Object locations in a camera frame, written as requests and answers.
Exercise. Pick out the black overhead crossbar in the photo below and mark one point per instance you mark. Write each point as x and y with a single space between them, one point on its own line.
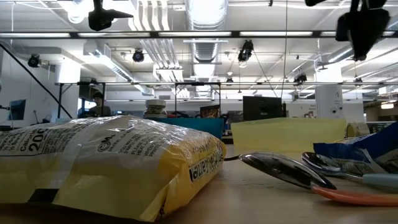
235 34

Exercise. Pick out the person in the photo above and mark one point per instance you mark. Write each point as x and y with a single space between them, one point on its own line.
99 105

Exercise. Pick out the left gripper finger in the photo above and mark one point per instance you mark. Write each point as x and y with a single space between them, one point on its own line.
102 20

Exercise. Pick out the silver ventilation duct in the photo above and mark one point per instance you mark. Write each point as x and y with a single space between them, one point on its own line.
205 49

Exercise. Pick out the black background table frame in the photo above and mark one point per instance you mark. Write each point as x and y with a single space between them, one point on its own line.
199 83

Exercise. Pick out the black computer monitor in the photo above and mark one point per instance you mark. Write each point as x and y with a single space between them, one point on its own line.
262 107

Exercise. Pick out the black hanging overhead camera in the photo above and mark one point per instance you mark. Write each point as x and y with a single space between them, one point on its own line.
246 51

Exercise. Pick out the teal plastic bin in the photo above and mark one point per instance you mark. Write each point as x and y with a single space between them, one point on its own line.
205 126

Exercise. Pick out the brown sauce sachet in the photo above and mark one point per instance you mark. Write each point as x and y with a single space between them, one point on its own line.
210 111

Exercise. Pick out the yellow ramen noodle packet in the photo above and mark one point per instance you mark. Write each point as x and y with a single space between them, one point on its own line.
109 161

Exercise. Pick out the small blue-screen monitor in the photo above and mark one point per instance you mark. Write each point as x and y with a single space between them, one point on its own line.
18 109

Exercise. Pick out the blue yellow ramen packet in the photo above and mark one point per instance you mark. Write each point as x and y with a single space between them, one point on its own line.
357 149

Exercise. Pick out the yellow plastic bin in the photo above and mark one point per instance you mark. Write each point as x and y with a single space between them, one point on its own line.
280 133

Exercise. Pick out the white-lidded herb spice jar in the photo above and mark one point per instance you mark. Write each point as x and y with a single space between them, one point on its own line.
155 109

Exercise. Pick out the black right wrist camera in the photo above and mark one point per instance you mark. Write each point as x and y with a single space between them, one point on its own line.
342 28

